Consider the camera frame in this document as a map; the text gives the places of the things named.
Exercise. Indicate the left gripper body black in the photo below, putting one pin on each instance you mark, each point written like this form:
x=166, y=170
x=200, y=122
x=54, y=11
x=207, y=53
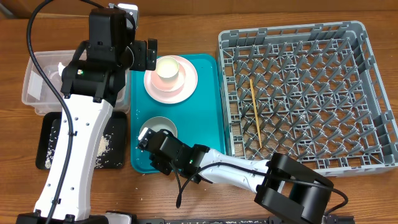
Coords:
x=139, y=50

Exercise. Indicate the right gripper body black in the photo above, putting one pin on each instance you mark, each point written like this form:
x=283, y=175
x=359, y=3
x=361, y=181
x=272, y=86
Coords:
x=163, y=163

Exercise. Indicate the pale green cup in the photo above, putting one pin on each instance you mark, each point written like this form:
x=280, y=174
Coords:
x=167, y=68

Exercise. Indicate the white bowl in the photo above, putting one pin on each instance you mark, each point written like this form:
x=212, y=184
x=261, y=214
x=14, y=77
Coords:
x=156, y=124

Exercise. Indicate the large pink plate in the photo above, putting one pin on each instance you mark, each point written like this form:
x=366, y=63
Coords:
x=191, y=81

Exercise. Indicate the rice grains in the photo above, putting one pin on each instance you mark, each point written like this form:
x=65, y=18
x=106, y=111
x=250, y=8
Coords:
x=50, y=150

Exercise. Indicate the wooden chopstick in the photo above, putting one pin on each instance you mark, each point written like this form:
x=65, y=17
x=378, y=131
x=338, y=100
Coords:
x=255, y=112

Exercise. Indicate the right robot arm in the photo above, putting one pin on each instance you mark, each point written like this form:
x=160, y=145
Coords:
x=288, y=189

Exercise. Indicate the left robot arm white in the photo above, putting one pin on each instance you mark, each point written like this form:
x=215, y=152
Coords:
x=90, y=86

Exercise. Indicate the grey dishwasher rack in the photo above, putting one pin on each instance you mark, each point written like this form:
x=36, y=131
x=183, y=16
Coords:
x=319, y=94

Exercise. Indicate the black tray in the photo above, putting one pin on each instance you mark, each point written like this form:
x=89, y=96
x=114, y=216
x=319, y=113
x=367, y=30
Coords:
x=115, y=131

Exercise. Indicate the teal serving tray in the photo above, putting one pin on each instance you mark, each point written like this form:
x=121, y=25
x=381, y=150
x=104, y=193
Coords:
x=198, y=119

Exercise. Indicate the crumpled white tissue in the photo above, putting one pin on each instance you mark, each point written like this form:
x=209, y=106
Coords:
x=60, y=68

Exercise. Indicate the white label sticker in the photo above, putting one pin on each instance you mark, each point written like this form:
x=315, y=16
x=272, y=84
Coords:
x=35, y=85

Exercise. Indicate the clear plastic bin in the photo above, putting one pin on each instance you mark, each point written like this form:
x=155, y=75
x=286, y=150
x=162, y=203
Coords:
x=48, y=60

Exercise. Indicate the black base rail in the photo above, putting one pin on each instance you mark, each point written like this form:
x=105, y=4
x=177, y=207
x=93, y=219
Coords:
x=331, y=219

